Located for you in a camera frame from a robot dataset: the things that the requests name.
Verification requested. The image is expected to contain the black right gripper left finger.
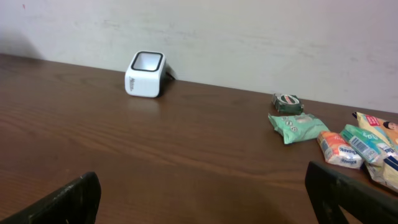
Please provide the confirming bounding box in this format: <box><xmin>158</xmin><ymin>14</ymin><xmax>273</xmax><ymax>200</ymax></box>
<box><xmin>1</xmin><ymin>172</ymin><xmax>101</xmax><ymax>224</ymax></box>

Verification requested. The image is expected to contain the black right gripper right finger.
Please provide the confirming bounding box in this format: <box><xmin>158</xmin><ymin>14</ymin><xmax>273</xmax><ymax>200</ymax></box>
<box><xmin>305</xmin><ymin>161</ymin><xmax>397</xmax><ymax>224</ymax></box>

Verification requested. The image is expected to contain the orange small snack packet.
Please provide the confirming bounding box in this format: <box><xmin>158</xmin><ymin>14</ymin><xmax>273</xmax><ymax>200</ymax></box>
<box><xmin>317</xmin><ymin>131</ymin><xmax>364</xmax><ymax>169</ymax></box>

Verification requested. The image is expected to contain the small teal tissue pack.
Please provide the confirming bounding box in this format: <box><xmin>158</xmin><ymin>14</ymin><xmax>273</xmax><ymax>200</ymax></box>
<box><xmin>340</xmin><ymin>124</ymin><xmax>397</xmax><ymax>166</ymax></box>

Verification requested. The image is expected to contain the large white snack bag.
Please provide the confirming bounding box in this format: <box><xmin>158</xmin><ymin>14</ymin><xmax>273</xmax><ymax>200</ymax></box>
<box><xmin>353</xmin><ymin>112</ymin><xmax>397</xmax><ymax>192</ymax></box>

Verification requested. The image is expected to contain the teal snack packet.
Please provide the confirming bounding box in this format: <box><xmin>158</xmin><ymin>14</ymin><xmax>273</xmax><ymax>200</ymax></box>
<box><xmin>268</xmin><ymin>113</ymin><xmax>329</xmax><ymax>144</ymax></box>

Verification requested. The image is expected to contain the white barcode scanner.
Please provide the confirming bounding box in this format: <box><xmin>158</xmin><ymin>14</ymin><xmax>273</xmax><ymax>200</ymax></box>
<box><xmin>124</xmin><ymin>51</ymin><xmax>175</xmax><ymax>98</ymax></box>

